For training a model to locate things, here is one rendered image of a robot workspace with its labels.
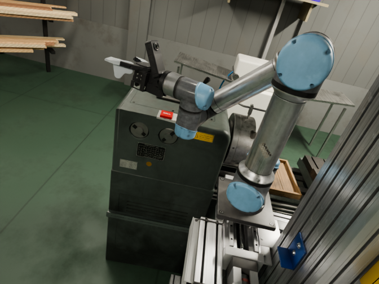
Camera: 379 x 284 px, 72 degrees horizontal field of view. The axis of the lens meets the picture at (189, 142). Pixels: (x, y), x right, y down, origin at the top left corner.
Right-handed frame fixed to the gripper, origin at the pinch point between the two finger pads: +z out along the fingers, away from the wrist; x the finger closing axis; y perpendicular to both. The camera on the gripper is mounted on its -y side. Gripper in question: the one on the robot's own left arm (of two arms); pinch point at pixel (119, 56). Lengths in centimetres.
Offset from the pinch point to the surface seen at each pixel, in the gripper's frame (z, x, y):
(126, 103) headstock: 16.5, 31.1, 28.6
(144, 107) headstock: 7.7, 34.4, 28.1
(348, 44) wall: -88, 413, -46
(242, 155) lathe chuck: -43, 63, 42
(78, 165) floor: 110, 101, 146
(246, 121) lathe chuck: -38, 71, 25
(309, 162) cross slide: -82, 111, 47
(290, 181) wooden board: -75, 93, 57
